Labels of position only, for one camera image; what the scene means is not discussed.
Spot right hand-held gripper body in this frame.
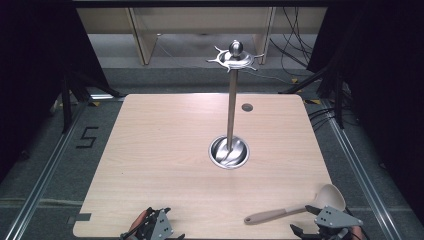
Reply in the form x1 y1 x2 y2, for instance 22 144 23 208
314 205 364 240

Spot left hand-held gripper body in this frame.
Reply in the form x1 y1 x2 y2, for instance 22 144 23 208
134 207 175 240

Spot beige silicone ladle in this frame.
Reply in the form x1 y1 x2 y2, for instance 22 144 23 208
243 183 347 226

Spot steel utensil rack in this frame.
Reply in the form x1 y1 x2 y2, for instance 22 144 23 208
206 39 265 170

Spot person's left hand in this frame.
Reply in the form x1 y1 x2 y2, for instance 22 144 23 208
128 209 149 239

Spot person's right hand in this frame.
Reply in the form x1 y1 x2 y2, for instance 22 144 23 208
347 226 365 240

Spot black tape strip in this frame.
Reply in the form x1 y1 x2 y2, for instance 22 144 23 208
67 212 92 225

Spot black tape floor numeral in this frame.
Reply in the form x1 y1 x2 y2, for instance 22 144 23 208
75 126 100 150

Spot black metal stand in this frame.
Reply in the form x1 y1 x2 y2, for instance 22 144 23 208
60 70 123 135
278 64 346 130

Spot dark curtain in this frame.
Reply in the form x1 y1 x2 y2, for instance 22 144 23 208
306 0 424 214
0 0 111 183

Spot beige wooden furniture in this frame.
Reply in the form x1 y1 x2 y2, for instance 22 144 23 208
76 6 328 66

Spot aluminium floor rail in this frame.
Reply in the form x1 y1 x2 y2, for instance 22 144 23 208
321 99 403 240
3 94 126 240

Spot black floor cables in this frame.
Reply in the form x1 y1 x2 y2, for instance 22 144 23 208
269 6 318 69

